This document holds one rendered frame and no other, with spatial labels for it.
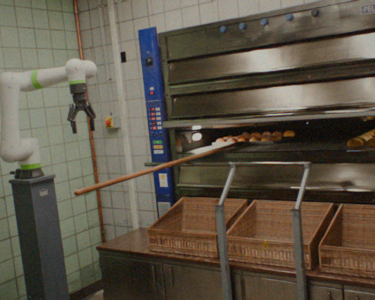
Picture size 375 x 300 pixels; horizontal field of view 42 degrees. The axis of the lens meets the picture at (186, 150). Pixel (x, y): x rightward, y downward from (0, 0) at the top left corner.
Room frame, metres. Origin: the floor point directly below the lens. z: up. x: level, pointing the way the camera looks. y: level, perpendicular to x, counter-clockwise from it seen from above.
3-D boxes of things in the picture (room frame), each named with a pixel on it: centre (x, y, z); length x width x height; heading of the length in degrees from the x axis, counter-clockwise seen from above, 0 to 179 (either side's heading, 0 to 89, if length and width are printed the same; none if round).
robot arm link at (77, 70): (2.75, 0.57, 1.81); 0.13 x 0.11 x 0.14; 161
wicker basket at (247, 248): (2.95, -0.53, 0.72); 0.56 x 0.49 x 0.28; 56
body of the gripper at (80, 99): (2.74, 0.57, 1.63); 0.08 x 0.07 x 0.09; 145
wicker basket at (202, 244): (3.30, -0.03, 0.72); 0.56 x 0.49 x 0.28; 56
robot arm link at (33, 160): (3.01, 0.99, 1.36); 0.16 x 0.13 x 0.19; 161
